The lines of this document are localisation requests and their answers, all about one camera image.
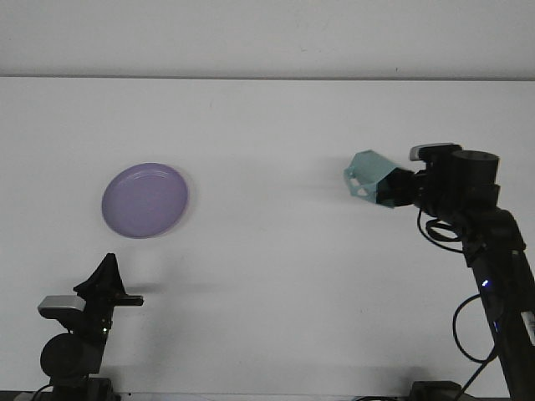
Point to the pale blue hexagonal cup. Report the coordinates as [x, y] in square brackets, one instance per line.
[370, 167]

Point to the lilac round plate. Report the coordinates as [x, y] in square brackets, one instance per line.
[144, 200]

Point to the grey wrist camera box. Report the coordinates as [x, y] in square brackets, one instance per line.
[60, 305]
[430, 149]

